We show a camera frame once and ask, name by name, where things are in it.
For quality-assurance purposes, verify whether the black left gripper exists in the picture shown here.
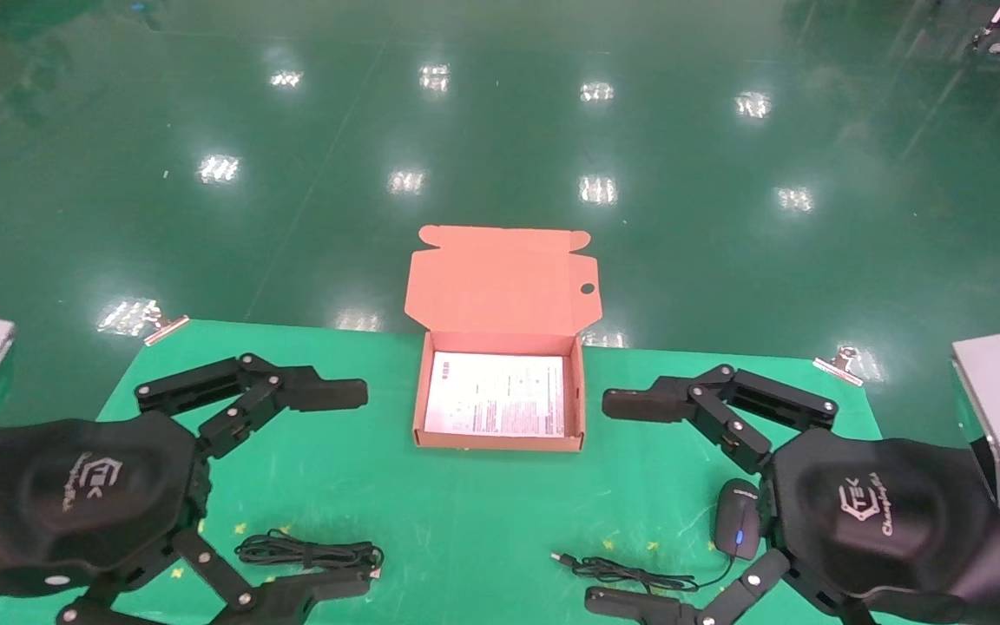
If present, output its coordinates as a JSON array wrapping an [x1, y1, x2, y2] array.
[[0, 411, 372, 625]]

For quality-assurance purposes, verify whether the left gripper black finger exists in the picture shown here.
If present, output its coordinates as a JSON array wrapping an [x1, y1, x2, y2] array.
[[134, 353, 369, 459]]

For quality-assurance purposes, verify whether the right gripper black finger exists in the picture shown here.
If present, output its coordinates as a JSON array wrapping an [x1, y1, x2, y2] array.
[[584, 547, 852, 625], [602, 364, 839, 475]]

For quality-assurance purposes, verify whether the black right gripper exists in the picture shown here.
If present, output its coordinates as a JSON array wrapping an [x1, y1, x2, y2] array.
[[760, 430, 1000, 624]]

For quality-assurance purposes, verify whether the black data cable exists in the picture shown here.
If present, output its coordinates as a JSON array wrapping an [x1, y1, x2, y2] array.
[[234, 529, 385, 581]]

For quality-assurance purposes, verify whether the orange cardboard box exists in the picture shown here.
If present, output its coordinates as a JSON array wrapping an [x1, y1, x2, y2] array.
[[404, 225, 603, 453]]

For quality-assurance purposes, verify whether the white printed instruction sheet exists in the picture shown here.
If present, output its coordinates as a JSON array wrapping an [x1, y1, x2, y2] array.
[[424, 351, 568, 438]]

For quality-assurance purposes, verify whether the metal binder clip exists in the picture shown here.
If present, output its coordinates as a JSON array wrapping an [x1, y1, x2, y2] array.
[[812, 345, 866, 388], [143, 305, 191, 347]]

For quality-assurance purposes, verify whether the green table cloth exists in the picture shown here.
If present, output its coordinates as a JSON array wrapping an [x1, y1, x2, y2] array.
[[0, 319, 918, 625]]

